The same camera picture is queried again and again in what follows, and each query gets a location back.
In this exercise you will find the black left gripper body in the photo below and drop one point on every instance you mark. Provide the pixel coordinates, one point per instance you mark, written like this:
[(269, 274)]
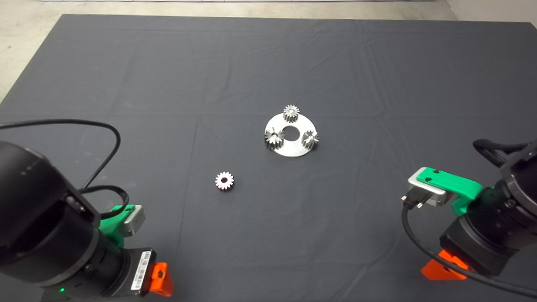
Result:
[(126, 272)]

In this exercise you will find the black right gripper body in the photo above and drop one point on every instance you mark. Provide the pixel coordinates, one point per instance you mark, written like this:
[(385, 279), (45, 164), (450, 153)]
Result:
[(474, 247)]

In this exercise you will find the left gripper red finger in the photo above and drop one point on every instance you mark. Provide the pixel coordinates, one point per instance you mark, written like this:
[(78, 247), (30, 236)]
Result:
[(161, 281)]

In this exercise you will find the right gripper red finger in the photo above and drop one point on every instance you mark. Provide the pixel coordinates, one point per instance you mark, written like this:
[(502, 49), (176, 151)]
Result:
[(438, 270)]

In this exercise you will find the small steel gear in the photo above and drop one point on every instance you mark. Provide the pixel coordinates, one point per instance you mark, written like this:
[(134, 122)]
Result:
[(220, 181), (310, 139), (291, 113)]

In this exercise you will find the larger steel gear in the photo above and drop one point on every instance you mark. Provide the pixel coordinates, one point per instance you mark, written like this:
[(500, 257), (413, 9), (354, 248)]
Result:
[(274, 139)]

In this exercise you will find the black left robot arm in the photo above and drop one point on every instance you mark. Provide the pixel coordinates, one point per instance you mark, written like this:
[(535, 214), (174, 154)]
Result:
[(37, 218)]

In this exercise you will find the dark grey table cloth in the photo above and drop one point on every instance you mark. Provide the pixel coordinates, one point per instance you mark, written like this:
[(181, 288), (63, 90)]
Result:
[(268, 235)]

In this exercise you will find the round metal plate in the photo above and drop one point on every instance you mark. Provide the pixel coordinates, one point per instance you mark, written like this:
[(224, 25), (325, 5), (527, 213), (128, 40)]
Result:
[(289, 147)]

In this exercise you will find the green right camera mount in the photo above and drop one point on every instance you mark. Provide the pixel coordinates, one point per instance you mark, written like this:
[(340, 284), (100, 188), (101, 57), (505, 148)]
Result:
[(451, 181)]

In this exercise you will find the silver right camera box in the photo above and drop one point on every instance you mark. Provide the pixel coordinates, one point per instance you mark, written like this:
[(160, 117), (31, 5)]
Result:
[(426, 186)]

